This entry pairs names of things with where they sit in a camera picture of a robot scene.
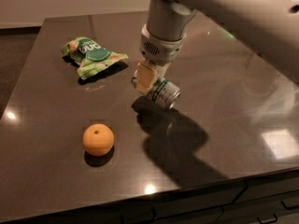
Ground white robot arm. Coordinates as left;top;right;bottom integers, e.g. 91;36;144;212
133;0;299;94

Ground orange fruit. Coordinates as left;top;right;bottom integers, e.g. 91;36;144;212
83;124;114;157

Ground dark cabinet drawers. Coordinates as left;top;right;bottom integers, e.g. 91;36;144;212
12;168;299;224

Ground silver green 7up can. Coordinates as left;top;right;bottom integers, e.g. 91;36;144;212
131;74;180;110

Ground green snack bag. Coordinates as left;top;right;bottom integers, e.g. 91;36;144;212
62;36;128;80

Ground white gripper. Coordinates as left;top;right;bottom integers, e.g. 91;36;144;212
135;25;186;95

